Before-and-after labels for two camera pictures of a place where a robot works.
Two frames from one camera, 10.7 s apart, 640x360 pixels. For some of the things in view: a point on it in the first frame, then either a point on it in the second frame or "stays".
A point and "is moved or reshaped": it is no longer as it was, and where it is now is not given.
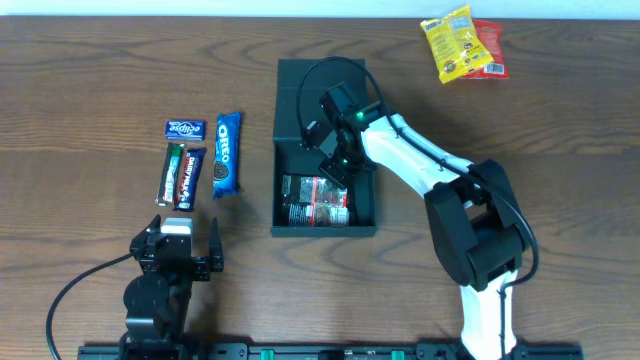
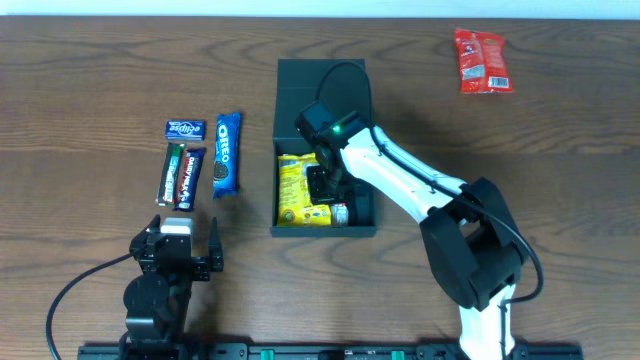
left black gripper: [202, 269] stays
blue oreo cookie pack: [227, 151] stays
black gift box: [305, 201] stays
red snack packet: [492, 37] is moved or reshaped
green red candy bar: [170, 175] stays
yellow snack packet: [455, 45] → [294, 205]
